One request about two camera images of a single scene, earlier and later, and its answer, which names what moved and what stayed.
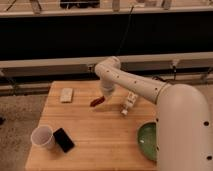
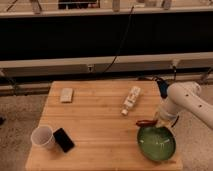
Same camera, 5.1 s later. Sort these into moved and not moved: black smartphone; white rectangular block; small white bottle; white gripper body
Moved: white gripper body
Not moved: black smartphone; small white bottle; white rectangular block
